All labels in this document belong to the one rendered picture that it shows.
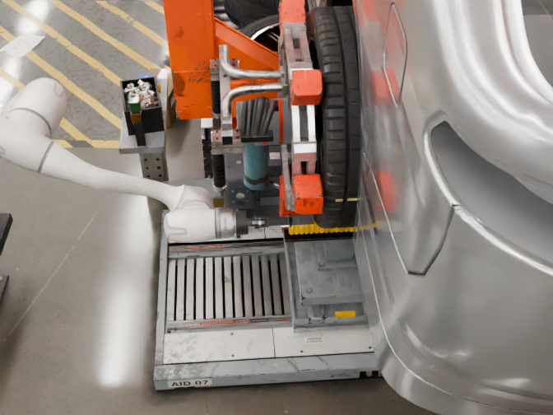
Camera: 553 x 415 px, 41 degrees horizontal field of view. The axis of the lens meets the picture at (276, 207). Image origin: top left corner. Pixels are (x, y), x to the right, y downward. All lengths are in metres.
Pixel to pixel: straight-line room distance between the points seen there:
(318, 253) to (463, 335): 1.36
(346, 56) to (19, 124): 0.93
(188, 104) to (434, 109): 1.64
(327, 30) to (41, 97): 0.85
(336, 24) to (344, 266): 0.94
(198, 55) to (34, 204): 1.11
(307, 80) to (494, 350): 0.86
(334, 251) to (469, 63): 1.56
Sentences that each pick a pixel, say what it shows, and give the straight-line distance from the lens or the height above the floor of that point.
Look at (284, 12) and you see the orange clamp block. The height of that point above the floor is 1.10.
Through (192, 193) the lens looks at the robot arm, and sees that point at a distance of 2.31.
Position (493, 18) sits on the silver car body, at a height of 1.67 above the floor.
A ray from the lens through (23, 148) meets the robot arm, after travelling 2.16.
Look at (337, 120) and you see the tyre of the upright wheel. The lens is 1.91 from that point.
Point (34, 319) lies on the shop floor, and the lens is 2.91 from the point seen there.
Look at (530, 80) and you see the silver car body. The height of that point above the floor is 1.63.
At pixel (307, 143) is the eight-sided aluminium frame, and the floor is 0.98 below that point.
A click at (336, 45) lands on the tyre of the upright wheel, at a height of 1.17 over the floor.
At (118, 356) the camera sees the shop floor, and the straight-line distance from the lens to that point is 2.74.
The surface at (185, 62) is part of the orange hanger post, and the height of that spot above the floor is 0.78.
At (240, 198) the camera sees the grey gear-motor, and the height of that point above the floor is 0.30.
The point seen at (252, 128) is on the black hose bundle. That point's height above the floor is 1.00.
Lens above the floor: 2.27
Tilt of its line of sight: 46 degrees down
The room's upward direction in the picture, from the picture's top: straight up
